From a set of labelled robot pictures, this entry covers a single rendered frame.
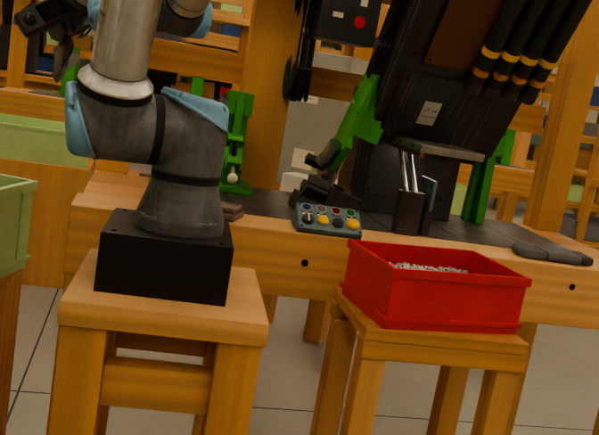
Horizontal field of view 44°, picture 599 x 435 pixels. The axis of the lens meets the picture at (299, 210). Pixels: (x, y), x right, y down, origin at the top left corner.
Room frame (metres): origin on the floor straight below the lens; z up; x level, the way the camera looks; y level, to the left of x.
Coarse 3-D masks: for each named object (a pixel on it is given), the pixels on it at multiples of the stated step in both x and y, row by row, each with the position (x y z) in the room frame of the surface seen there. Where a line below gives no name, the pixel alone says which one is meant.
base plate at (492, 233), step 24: (264, 192) 2.07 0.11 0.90; (288, 192) 2.15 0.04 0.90; (264, 216) 1.71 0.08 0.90; (288, 216) 1.77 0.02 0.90; (360, 216) 1.94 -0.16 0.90; (384, 216) 2.01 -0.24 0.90; (456, 216) 2.25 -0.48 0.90; (456, 240) 1.83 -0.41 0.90; (480, 240) 1.89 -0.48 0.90; (504, 240) 1.95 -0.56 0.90; (528, 240) 2.02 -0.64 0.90
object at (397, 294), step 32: (352, 256) 1.50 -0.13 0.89; (384, 256) 1.54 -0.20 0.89; (416, 256) 1.57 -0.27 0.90; (448, 256) 1.60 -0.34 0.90; (480, 256) 1.59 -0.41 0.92; (352, 288) 1.47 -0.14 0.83; (384, 288) 1.35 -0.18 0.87; (416, 288) 1.35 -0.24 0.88; (448, 288) 1.37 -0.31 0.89; (480, 288) 1.40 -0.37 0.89; (512, 288) 1.42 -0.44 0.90; (384, 320) 1.32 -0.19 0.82; (416, 320) 1.35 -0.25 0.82; (448, 320) 1.37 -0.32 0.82; (480, 320) 1.40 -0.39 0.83; (512, 320) 1.43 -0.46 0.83
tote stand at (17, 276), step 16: (16, 272) 1.41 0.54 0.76; (0, 288) 1.33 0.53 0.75; (16, 288) 1.42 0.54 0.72; (0, 304) 1.34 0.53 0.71; (16, 304) 1.43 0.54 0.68; (0, 320) 1.35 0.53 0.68; (16, 320) 1.44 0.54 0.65; (0, 336) 1.36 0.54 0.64; (0, 352) 1.37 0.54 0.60; (0, 368) 1.38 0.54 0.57; (0, 384) 1.39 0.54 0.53; (0, 400) 1.40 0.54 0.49; (0, 416) 1.41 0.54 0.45; (0, 432) 1.42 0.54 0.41
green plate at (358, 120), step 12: (360, 84) 1.95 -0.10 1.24; (372, 84) 1.85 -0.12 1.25; (360, 96) 1.90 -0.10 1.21; (372, 96) 1.86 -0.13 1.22; (360, 108) 1.85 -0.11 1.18; (372, 108) 1.87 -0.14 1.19; (348, 120) 1.91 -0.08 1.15; (360, 120) 1.86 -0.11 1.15; (372, 120) 1.87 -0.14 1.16; (348, 132) 1.86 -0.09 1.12; (360, 132) 1.86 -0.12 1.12; (372, 132) 1.87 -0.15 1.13
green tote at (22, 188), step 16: (0, 176) 1.36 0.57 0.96; (16, 176) 1.37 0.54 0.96; (0, 192) 1.23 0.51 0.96; (16, 192) 1.29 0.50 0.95; (32, 192) 1.35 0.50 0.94; (0, 208) 1.25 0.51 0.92; (16, 208) 1.30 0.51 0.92; (0, 224) 1.25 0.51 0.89; (16, 224) 1.31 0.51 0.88; (0, 240) 1.26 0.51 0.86; (16, 240) 1.31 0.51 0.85; (0, 256) 1.26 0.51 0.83; (16, 256) 1.31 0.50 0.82; (0, 272) 1.27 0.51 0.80
